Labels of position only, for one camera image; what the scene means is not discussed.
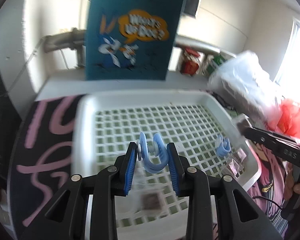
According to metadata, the blue clip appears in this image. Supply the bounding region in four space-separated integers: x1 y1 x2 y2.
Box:
136 132 169 174
215 134 231 157

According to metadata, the tea packet brown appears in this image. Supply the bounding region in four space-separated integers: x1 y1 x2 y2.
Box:
140 192 162 211

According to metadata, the person right hand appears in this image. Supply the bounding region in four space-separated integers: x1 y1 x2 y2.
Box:
283 171 300 200

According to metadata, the red plastic bag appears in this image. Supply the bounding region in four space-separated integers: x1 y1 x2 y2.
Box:
267 99 300 139

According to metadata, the white perforated plastic tray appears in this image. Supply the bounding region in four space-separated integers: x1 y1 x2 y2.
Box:
71 89 261 239

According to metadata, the clear plastic bag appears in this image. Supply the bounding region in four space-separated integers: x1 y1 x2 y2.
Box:
208 50 283 129

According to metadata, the red jar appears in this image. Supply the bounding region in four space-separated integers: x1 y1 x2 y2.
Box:
180 47 205 76

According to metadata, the teal Bugs Bunny tote bag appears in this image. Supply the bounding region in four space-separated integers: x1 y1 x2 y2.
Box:
85 0 186 80

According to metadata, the black speaker box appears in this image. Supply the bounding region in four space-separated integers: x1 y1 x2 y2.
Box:
0 75 21 180

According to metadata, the black cable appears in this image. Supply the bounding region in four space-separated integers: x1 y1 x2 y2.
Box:
252 195 285 212

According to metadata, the metal bed rail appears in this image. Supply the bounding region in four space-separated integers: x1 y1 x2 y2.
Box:
43 28 86 69

